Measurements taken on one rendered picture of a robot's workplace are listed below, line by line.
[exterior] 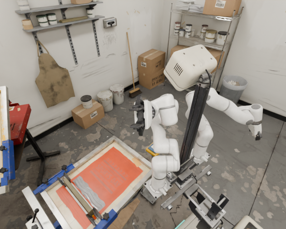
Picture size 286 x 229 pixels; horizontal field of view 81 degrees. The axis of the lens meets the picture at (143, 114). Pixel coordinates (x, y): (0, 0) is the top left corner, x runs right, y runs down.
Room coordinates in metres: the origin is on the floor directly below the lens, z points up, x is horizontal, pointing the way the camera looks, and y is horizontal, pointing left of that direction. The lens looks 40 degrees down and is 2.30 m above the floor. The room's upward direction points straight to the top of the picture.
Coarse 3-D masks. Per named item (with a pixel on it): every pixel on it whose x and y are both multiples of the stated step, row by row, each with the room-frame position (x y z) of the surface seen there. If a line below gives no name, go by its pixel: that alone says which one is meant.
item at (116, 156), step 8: (112, 152) 1.02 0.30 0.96; (120, 152) 1.02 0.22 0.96; (96, 160) 0.92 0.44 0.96; (112, 160) 0.92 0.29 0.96; (120, 160) 0.92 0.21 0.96; (88, 168) 0.84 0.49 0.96; (88, 176) 0.76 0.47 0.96; (88, 184) 0.69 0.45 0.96; (96, 184) 0.69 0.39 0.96; (56, 192) 0.63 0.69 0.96; (64, 192) 0.63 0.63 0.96; (80, 192) 0.63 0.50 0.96; (64, 200) 0.56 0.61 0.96; (72, 200) 0.56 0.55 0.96
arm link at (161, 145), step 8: (152, 120) 0.80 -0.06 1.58; (152, 128) 0.79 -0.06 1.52; (160, 128) 0.77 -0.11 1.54; (160, 136) 0.72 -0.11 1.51; (160, 144) 0.67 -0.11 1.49; (168, 144) 0.67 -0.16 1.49; (176, 144) 0.67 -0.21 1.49; (160, 152) 0.65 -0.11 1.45; (168, 152) 0.65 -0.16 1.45; (176, 152) 0.63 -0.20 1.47; (176, 160) 0.58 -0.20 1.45; (176, 168) 0.55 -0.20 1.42
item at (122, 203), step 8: (104, 144) 1.09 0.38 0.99; (120, 144) 1.09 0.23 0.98; (96, 152) 1.00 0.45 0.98; (128, 152) 1.01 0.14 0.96; (136, 152) 0.99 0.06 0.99; (80, 160) 0.90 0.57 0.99; (88, 160) 0.92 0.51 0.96; (144, 160) 0.90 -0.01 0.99; (144, 176) 0.74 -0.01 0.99; (136, 184) 0.67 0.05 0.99; (136, 192) 0.62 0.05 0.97; (48, 200) 0.55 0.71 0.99; (128, 200) 0.56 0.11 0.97; (56, 208) 0.49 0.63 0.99; (120, 208) 0.49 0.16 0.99; (56, 216) 0.44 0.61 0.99; (64, 224) 0.39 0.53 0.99
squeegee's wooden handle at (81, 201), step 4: (64, 180) 0.67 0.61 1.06; (68, 180) 0.67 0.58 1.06; (68, 184) 0.64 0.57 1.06; (72, 188) 0.61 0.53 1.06; (72, 192) 0.58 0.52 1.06; (76, 192) 0.58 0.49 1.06; (76, 196) 0.55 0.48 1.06; (80, 196) 0.55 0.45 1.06; (80, 200) 0.52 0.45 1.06; (84, 200) 0.52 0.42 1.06; (84, 204) 0.49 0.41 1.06; (88, 204) 0.49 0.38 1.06; (84, 208) 0.48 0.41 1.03; (88, 208) 0.47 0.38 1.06; (88, 212) 0.44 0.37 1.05; (92, 212) 0.45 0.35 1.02
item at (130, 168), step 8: (128, 160) 0.92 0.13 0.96; (128, 168) 0.84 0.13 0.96; (136, 168) 0.84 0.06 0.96; (136, 176) 0.76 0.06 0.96; (128, 184) 0.69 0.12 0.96; (96, 192) 0.63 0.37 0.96; (104, 192) 0.63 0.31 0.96; (120, 192) 0.63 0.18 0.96; (88, 200) 0.56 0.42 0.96; (104, 200) 0.56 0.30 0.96; (112, 200) 0.56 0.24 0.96; (72, 208) 0.51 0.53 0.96; (80, 208) 0.51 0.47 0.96; (104, 208) 0.51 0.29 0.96; (80, 216) 0.45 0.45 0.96; (80, 224) 0.40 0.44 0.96; (88, 224) 0.40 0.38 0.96
